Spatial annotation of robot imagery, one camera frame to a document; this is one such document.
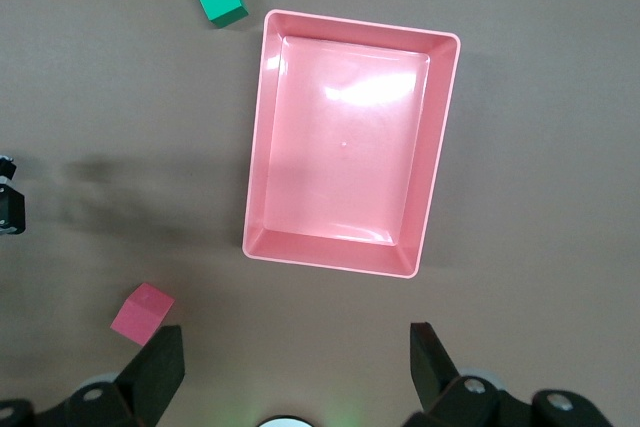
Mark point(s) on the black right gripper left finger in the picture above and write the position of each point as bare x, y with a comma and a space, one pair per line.
150, 382

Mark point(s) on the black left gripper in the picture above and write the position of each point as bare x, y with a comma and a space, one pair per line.
12, 212

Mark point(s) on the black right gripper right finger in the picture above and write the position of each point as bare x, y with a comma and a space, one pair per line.
440, 387

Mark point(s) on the pink cube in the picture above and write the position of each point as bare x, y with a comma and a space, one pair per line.
140, 314

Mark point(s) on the brown table cover mat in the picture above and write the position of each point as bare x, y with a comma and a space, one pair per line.
525, 197

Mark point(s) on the pink plastic tray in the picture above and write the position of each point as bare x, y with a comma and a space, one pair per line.
345, 147

